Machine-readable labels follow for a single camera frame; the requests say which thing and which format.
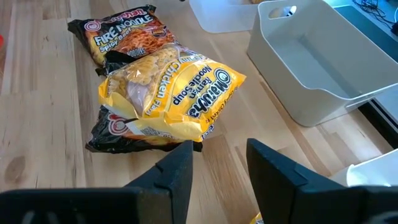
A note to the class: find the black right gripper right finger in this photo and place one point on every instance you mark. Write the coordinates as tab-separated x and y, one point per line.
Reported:
280	193

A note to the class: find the white plastic bin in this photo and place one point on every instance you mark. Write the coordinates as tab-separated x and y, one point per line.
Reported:
280	77
373	171

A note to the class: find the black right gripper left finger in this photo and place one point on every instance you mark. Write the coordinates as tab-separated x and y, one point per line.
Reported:
155	205

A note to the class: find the orange Maruchan noodle pack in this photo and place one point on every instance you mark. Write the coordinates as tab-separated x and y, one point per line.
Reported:
1	42

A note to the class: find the black Maruchan fire noodle pack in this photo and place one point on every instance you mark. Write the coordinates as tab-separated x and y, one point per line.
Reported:
105	137
124	34

